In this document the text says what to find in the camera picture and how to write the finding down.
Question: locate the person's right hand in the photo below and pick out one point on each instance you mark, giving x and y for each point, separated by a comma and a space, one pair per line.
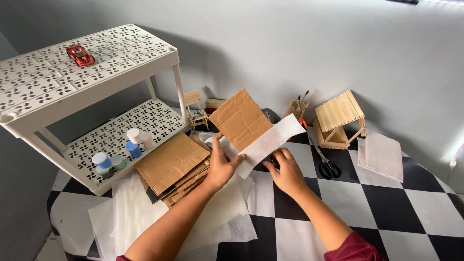
292, 174

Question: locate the person's left hand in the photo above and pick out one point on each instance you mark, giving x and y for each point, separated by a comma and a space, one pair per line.
217, 170

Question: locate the white tissue paper sheet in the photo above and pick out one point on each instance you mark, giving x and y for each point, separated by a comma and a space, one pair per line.
268, 143

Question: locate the brown cardboard sheet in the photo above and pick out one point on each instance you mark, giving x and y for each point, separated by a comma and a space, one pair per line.
241, 119

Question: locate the black scissors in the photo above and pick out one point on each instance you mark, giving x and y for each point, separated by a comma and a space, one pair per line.
328, 168

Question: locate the pile of white paper sheets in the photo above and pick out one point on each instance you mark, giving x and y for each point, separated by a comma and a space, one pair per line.
217, 217

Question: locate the stack of brown cardboard pieces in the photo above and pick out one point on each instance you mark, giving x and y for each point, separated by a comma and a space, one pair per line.
170, 163

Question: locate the miniature popsicle stick chair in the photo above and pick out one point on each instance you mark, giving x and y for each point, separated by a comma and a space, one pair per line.
197, 118

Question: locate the popsicle stick brush holder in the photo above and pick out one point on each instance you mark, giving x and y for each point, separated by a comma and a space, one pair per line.
296, 112

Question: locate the dark round object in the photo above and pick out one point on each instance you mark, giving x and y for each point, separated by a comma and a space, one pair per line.
271, 115

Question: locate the bundle of wooden sticks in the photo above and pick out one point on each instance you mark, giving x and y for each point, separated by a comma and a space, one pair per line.
214, 104

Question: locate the paint brushes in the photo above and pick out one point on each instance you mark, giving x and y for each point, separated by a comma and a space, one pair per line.
301, 98

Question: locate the popsicle stick house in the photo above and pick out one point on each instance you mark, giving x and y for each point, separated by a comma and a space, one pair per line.
339, 112

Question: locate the group of small paint jars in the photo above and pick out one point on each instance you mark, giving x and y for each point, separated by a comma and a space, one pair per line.
134, 147

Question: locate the paper-covered cardboard boards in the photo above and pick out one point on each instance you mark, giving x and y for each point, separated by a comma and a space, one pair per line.
382, 156

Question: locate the black and white checkered tablecloth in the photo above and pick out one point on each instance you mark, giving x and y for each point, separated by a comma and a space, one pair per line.
391, 206

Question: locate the red toy car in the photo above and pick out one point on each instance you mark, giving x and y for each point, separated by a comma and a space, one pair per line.
80, 55

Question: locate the white perforated plastic rack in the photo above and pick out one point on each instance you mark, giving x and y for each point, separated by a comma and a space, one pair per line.
43, 87

